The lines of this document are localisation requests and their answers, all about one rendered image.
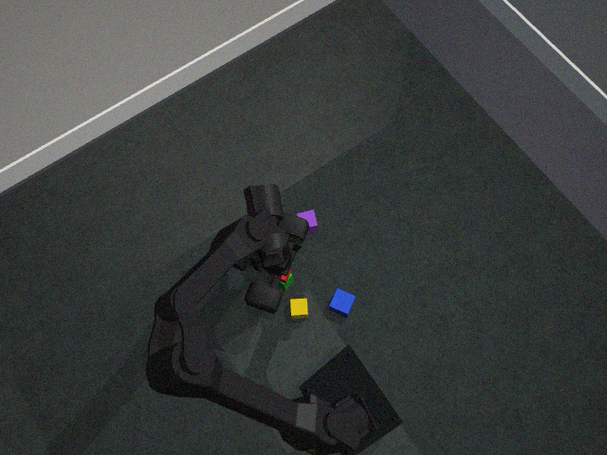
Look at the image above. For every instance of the yellow block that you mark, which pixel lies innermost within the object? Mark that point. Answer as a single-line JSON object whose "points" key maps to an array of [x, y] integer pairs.
{"points": [[299, 308]]}

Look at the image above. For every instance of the purple block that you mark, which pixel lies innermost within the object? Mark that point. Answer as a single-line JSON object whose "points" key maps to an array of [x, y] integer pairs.
{"points": [[310, 217]]}

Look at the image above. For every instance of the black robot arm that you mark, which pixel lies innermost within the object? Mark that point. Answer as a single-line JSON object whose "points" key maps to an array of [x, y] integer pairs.
{"points": [[189, 369]]}

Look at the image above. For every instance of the blue block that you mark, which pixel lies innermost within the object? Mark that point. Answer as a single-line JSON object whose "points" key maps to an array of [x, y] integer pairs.
{"points": [[342, 303]]}

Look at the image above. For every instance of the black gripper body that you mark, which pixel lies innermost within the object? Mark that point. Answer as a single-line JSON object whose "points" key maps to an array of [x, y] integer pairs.
{"points": [[267, 297]]}

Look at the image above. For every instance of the red block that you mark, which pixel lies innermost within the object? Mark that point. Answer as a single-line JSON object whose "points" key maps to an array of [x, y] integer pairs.
{"points": [[285, 278]]}

